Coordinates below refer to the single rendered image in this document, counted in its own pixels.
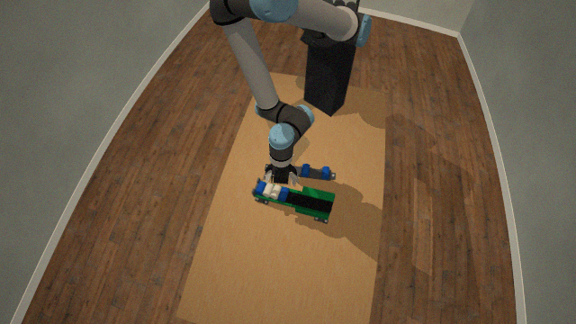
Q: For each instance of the cream cylinder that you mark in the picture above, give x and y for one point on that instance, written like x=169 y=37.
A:
x=276 y=190
x=268 y=189

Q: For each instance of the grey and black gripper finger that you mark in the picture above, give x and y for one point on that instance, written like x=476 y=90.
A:
x=268 y=173
x=293 y=175

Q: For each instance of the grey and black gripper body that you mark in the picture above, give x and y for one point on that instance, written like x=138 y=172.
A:
x=279 y=173

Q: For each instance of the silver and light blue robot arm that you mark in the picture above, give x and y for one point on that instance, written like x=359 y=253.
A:
x=347 y=26

